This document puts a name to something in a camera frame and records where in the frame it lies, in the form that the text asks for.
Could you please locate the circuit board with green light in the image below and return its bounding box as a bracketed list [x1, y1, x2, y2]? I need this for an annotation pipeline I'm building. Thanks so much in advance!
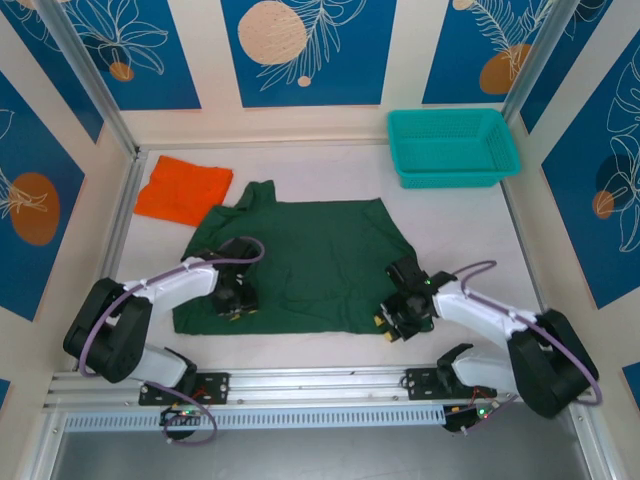
[159, 405, 204, 426]
[442, 402, 501, 434]

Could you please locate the white slotted cable duct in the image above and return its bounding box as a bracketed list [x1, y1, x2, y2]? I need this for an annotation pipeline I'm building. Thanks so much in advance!
[62, 405, 449, 432]

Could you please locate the orange t-shirt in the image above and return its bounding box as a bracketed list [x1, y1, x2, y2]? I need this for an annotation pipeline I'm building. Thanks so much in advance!
[133, 154, 235, 229]

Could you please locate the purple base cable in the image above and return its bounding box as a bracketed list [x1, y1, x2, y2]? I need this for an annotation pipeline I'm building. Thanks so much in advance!
[144, 380, 219, 445]

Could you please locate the black mounting plate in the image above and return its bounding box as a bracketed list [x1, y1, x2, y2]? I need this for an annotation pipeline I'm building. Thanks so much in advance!
[404, 367, 451, 401]
[138, 370, 232, 407]

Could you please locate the aluminium front rail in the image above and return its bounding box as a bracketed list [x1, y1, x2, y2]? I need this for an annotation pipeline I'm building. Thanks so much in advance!
[42, 367, 526, 414]

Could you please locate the green t-shirt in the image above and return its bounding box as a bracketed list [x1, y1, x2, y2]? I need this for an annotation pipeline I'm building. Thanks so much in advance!
[171, 179, 416, 337]

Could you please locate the teal plastic basket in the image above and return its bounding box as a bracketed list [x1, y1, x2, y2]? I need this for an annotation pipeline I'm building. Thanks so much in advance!
[387, 108, 522, 191]

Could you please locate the aluminium table side rail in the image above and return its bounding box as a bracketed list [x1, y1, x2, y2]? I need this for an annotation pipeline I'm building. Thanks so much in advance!
[99, 149, 149, 286]
[499, 177, 549, 314]

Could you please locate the aluminium frame post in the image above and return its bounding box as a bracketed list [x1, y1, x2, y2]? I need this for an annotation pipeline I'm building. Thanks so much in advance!
[34, 0, 141, 159]
[501, 0, 599, 124]

